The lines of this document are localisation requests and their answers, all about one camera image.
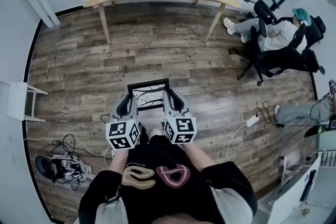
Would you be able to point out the person's left forearm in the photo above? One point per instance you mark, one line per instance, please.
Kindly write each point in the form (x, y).
(118, 161)

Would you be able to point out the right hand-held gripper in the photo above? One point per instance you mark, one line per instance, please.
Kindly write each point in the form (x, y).
(183, 128)

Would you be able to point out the person's right forearm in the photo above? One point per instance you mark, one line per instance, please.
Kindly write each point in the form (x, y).
(195, 156)

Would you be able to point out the black office chair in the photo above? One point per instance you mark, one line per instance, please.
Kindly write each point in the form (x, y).
(275, 63)
(262, 9)

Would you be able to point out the white power strip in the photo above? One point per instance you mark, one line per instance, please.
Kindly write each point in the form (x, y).
(252, 121)

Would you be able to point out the white board panel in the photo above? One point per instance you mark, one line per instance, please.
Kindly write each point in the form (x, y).
(288, 199)

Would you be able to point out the white side table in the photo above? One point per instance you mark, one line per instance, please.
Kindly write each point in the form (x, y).
(15, 99)

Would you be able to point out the grey bag of equipment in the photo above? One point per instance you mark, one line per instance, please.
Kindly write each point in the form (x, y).
(65, 168)

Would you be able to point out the person's black printed shirt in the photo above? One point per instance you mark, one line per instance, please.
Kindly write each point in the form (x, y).
(157, 165)

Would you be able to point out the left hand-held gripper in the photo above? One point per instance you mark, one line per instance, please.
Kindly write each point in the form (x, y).
(122, 133)

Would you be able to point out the person's white shoe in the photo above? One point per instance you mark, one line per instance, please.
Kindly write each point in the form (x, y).
(155, 132)

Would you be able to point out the black framed picture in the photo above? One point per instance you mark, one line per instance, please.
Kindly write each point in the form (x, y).
(148, 94)

